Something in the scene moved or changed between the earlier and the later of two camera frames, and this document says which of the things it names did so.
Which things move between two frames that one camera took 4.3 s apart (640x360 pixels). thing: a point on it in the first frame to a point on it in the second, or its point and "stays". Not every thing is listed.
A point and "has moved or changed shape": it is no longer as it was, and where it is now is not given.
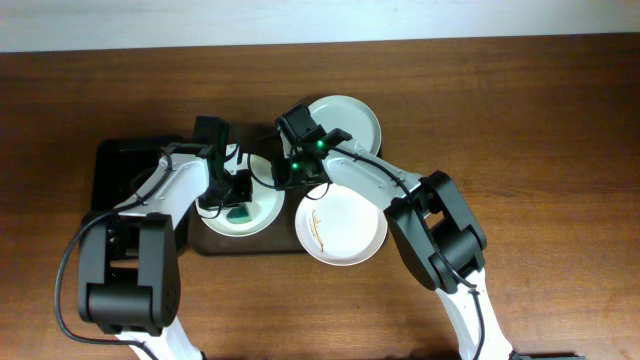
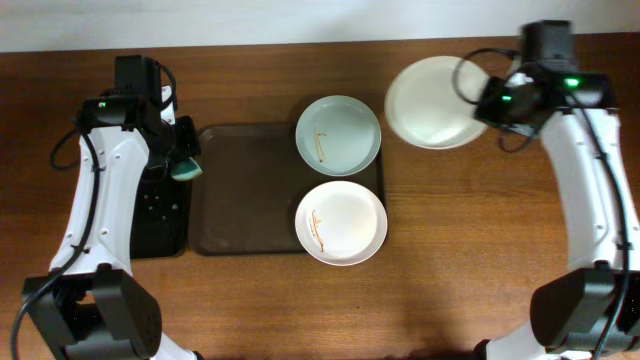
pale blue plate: (349, 115) stays
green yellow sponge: (239, 215) has moved or changed shape
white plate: (340, 228) stays
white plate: (267, 201) to (432, 101)
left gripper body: (236, 195) to (185, 138)
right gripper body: (282, 179) to (489, 111)
